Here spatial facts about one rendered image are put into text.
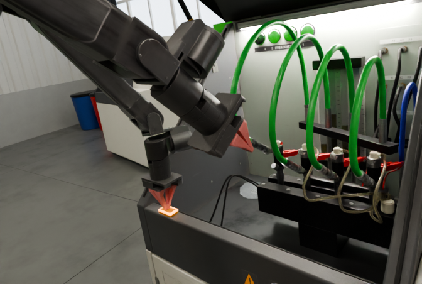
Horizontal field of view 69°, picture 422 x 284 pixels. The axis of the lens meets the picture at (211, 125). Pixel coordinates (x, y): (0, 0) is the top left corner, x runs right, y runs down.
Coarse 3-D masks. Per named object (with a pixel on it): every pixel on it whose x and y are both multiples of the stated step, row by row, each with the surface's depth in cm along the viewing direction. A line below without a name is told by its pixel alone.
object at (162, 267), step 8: (152, 256) 94; (160, 264) 92; (168, 264) 89; (160, 272) 94; (168, 272) 90; (176, 272) 87; (184, 272) 85; (160, 280) 95; (168, 280) 92; (176, 280) 89; (184, 280) 86; (192, 280) 83; (200, 280) 81
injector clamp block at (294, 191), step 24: (264, 192) 85; (288, 192) 80; (312, 192) 79; (288, 216) 82; (312, 216) 77; (336, 216) 73; (360, 216) 69; (384, 216) 65; (312, 240) 79; (336, 240) 75; (360, 240) 70; (384, 240) 67
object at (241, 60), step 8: (264, 24) 75; (272, 24) 76; (280, 24) 80; (256, 32) 72; (288, 32) 85; (248, 40) 71; (248, 48) 70; (296, 48) 89; (240, 56) 69; (240, 64) 68; (304, 64) 91; (240, 72) 68; (304, 72) 92; (232, 80) 67; (304, 80) 94; (232, 88) 67; (304, 88) 95; (304, 96) 96; (304, 104) 97
